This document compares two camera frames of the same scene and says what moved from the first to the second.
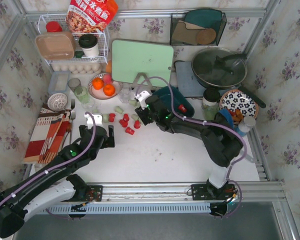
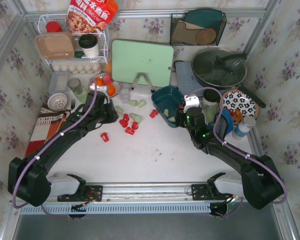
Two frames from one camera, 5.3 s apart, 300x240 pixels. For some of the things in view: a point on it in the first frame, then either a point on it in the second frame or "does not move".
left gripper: x=106 y=138 -> x=111 y=112
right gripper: x=143 y=115 -> x=180 y=117
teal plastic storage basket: x=181 y=106 does not move
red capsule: x=129 y=130 does not move
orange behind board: x=108 y=66 does not move
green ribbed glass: x=82 y=93 does not move
